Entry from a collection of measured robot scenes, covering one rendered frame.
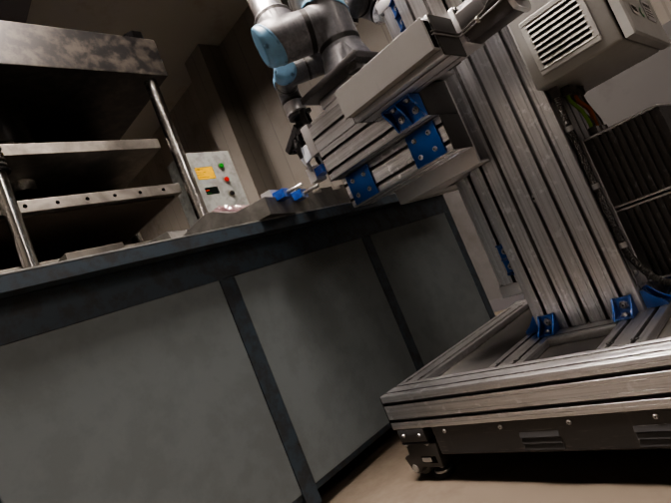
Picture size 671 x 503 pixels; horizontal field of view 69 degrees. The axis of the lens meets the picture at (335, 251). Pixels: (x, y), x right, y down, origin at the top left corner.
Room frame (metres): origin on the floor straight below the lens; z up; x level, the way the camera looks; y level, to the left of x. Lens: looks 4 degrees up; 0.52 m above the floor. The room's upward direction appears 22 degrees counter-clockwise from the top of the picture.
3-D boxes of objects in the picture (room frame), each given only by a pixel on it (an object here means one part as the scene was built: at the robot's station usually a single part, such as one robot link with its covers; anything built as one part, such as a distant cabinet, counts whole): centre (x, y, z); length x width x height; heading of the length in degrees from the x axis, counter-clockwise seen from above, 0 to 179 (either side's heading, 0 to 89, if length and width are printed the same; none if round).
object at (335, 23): (1.27, -0.22, 1.20); 0.13 x 0.12 x 0.14; 94
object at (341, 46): (1.27, -0.22, 1.09); 0.15 x 0.15 x 0.10
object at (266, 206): (1.60, 0.30, 0.86); 0.50 x 0.26 x 0.11; 65
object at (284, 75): (1.56, -0.09, 1.25); 0.11 x 0.11 x 0.08; 4
